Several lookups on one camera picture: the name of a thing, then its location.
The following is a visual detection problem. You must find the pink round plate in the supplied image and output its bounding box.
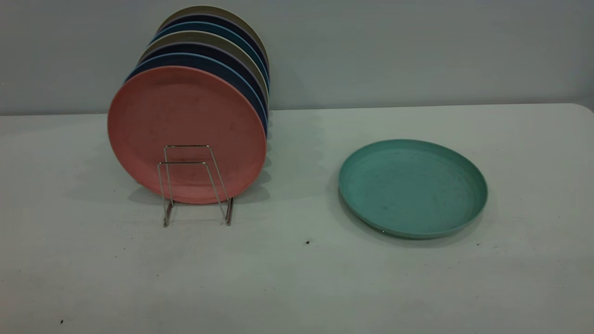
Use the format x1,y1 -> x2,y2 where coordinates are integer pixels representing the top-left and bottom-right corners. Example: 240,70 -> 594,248
107,65 -> 267,205

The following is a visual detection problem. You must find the green round plate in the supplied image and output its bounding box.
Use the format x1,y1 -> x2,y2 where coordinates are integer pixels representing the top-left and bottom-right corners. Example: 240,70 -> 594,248
338,139 -> 488,240

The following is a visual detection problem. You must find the blue plate with light rim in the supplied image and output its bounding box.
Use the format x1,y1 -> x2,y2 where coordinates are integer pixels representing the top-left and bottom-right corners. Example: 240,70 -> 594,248
124,52 -> 269,136

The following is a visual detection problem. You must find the metal wire plate rack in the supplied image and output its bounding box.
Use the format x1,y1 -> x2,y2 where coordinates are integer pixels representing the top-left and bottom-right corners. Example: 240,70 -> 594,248
157,145 -> 234,227

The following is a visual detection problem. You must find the teal blue round plate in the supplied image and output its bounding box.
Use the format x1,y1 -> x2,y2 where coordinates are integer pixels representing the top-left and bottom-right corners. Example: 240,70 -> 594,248
150,21 -> 270,84

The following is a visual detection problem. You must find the beige round plate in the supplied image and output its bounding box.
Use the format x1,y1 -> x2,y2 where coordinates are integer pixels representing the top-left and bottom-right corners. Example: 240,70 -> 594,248
156,5 -> 270,61
139,30 -> 270,96

